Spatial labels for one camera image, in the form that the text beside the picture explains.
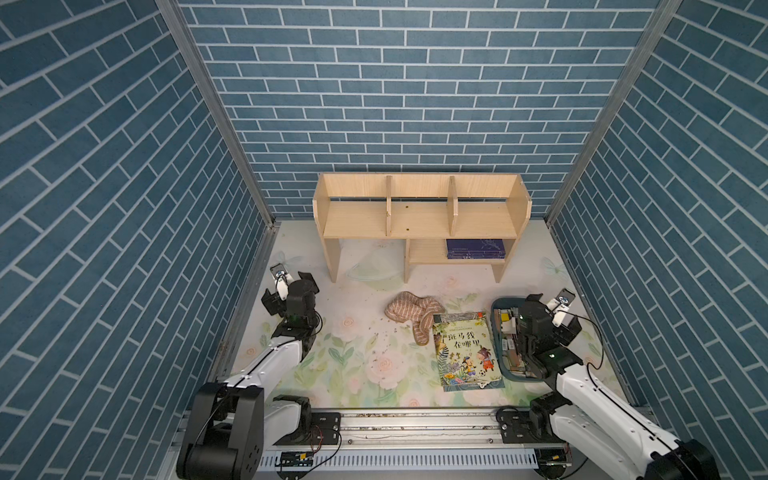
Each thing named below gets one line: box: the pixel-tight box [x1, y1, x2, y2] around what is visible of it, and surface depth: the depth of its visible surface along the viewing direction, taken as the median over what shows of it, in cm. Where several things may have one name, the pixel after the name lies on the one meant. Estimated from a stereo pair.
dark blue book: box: [446, 239, 506, 259], surface depth 95 cm
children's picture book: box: [433, 311, 505, 392], surface depth 87 cm
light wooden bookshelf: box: [312, 173, 532, 283], surface depth 88 cm
